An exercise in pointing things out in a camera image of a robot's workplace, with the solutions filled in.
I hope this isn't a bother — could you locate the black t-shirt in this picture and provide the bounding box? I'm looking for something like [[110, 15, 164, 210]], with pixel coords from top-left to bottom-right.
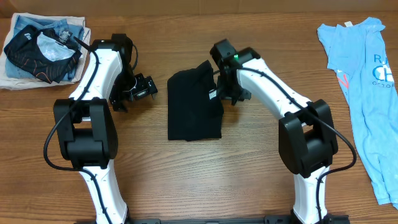
[[167, 60, 224, 141]]

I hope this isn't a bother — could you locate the folded beige cloth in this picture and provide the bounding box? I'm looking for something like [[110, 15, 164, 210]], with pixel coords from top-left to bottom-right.
[[1, 13, 91, 90]]

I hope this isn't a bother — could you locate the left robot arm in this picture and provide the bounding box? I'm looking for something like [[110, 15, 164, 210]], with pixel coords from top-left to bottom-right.
[[49, 34, 158, 223]]

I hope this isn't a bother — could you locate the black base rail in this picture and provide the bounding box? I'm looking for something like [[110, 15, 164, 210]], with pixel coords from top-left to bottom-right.
[[126, 214, 350, 224]]

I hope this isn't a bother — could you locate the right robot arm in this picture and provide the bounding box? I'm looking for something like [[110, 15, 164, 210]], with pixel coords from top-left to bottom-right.
[[210, 39, 338, 223]]

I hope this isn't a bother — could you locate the light blue t-shirt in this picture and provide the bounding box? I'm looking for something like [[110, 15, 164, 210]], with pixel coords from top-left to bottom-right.
[[317, 17, 397, 207]]

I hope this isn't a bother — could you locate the folded black patterned shirt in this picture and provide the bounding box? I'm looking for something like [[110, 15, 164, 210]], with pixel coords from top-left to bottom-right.
[[4, 25, 81, 83]]

